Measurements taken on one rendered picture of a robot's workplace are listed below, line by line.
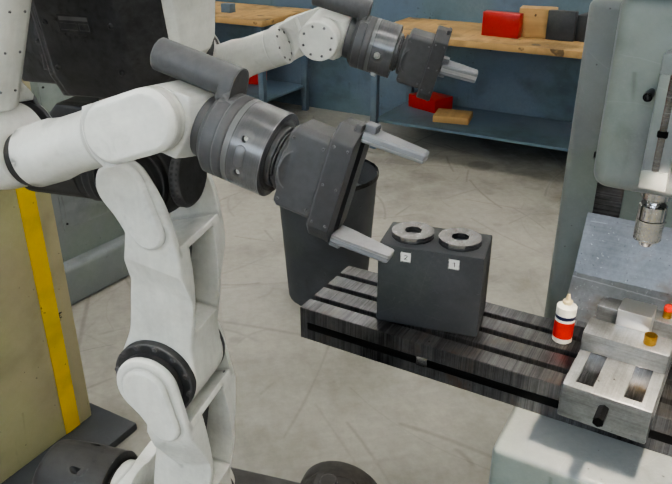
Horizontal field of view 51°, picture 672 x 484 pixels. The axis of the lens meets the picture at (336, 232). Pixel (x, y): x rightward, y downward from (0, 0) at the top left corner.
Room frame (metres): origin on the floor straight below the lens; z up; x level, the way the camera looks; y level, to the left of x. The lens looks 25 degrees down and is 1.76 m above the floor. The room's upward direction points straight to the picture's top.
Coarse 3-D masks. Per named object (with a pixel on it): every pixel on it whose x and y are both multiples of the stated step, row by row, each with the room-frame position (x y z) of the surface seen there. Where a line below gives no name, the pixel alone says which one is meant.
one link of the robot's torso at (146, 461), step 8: (152, 448) 1.12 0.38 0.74; (144, 456) 1.10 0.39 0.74; (152, 456) 1.10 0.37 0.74; (128, 464) 1.07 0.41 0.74; (136, 464) 1.07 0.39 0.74; (144, 464) 1.07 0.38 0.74; (152, 464) 1.10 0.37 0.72; (120, 472) 1.05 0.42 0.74; (128, 472) 1.05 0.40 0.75; (136, 472) 1.05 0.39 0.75; (144, 472) 1.07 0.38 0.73; (152, 472) 1.09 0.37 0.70; (232, 472) 1.09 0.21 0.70; (112, 480) 1.04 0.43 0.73; (120, 480) 1.03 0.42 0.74; (128, 480) 1.03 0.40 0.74; (136, 480) 1.04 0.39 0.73; (144, 480) 1.06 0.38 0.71; (152, 480) 1.09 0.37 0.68
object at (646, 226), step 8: (640, 216) 1.14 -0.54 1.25; (648, 216) 1.13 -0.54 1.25; (656, 216) 1.12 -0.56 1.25; (664, 216) 1.13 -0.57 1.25; (640, 224) 1.14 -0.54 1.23; (648, 224) 1.13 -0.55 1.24; (656, 224) 1.12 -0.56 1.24; (640, 232) 1.13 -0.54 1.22; (648, 232) 1.13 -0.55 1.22; (656, 232) 1.12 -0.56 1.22; (640, 240) 1.13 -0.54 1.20; (648, 240) 1.12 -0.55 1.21; (656, 240) 1.12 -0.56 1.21
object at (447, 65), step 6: (444, 60) 1.17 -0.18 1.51; (450, 60) 1.18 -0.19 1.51; (444, 66) 1.16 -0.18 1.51; (450, 66) 1.16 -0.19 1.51; (456, 66) 1.16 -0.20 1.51; (462, 66) 1.17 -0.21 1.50; (456, 72) 1.16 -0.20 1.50; (462, 72) 1.16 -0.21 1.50; (468, 72) 1.15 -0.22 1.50; (474, 72) 1.16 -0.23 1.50
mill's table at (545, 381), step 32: (352, 288) 1.46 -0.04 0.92; (320, 320) 1.35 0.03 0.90; (352, 320) 1.32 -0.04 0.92; (512, 320) 1.32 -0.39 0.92; (544, 320) 1.32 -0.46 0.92; (352, 352) 1.31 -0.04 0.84; (384, 352) 1.27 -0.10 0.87; (416, 352) 1.23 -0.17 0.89; (448, 352) 1.20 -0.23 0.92; (480, 352) 1.20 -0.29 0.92; (512, 352) 1.20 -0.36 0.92; (544, 352) 1.20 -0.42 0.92; (576, 352) 1.20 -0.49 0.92; (448, 384) 1.20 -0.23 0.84; (480, 384) 1.17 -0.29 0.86; (512, 384) 1.13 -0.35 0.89; (544, 384) 1.10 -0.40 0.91
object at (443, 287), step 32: (416, 224) 1.39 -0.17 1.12; (416, 256) 1.30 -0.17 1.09; (448, 256) 1.27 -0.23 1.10; (480, 256) 1.26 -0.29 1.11; (384, 288) 1.32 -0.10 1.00; (416, 288) 1.29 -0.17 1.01; (448, 288) 1.27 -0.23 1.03; (480, 288) 1.25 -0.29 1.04; (384, 320) 1.32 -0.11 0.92; (416, 320) 1.29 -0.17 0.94; (448, 320) 1.27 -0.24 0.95; (480, 320) 1.29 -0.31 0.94
